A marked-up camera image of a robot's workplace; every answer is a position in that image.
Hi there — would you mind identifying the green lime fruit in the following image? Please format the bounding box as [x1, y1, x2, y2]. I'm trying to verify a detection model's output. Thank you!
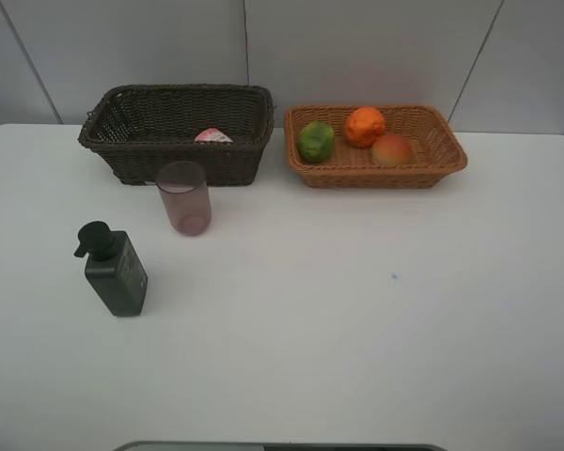
[297, 121, 335, 163]

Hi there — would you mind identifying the pink spray bottle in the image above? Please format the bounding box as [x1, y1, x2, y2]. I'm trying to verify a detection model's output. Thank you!
[195, 128, 233, 143]

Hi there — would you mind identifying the orange tangerine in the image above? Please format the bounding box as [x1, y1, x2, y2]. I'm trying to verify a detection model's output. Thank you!
[344, 106, 385, 148]

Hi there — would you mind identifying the red yellow mango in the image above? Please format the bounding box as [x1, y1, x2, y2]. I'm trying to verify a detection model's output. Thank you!
[371, 134, 412, 166]

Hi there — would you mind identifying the black pump dispenser bottle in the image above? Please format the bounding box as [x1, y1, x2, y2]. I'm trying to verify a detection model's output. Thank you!
[74, 221, 148, 318]

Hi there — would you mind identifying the translucent pink plastic cup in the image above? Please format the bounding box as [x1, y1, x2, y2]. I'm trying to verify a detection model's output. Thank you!
[156, 161, 212, 237]

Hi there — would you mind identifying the orange wicker basket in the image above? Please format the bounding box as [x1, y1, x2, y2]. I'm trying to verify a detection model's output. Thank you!
[284, 104, 467, 189]

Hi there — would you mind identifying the dark brown wicker basket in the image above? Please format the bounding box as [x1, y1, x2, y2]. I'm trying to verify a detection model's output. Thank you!
[78, 84, 274, 187]

